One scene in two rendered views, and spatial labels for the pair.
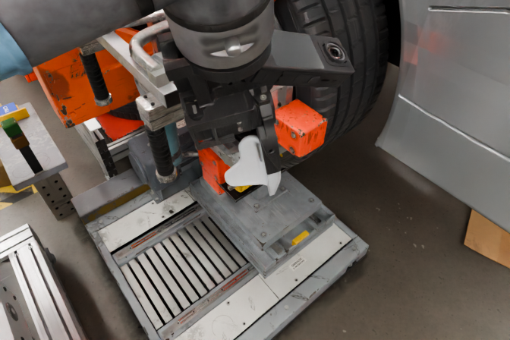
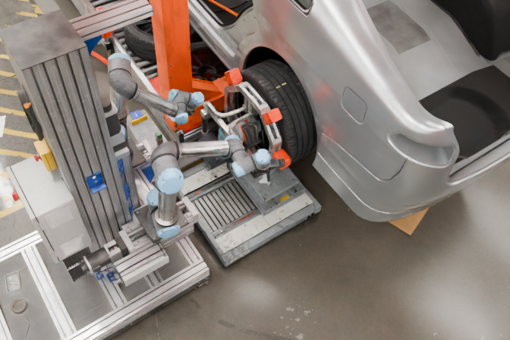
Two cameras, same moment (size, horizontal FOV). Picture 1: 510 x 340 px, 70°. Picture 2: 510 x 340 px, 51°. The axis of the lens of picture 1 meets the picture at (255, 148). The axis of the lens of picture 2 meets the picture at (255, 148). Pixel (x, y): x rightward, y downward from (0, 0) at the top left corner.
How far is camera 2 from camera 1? 2.45 m
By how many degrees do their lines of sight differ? 8
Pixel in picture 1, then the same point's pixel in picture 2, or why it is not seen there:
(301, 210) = (287, 184)
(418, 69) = (321, 147)
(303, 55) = (275, 164)
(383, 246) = (331, 208)
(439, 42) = (325, 143)
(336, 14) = (297, 125)
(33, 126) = (151, 126)
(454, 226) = not seen: hidden behind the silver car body
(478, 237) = not seen: hidden behind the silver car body
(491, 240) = not seen: hidden behind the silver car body
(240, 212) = (255, 182)
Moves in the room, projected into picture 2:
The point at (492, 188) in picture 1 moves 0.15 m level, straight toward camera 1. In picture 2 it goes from (339, 187) to (320, 200)
